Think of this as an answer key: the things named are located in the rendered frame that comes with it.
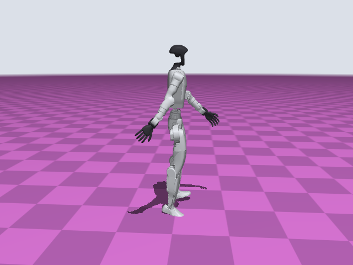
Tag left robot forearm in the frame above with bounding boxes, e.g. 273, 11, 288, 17
187, 95, 206, 114

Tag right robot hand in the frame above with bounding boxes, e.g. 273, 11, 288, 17
135, 118, 159, 143

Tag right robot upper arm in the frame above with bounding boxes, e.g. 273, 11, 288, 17
164, 71, 184, 107

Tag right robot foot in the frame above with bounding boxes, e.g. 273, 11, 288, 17
162, 204, 184, 217

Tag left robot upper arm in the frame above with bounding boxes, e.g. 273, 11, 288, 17
185, 91, 191, 100

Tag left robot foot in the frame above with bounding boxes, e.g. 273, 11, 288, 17
176, 190, 191, 199

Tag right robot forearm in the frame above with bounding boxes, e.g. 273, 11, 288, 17
151, 97, 174, 126

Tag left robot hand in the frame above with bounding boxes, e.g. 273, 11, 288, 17
202, 107, 220, 127

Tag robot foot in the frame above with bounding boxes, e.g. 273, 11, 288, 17
176, 190, 191, 199
162, 204, 184, 217

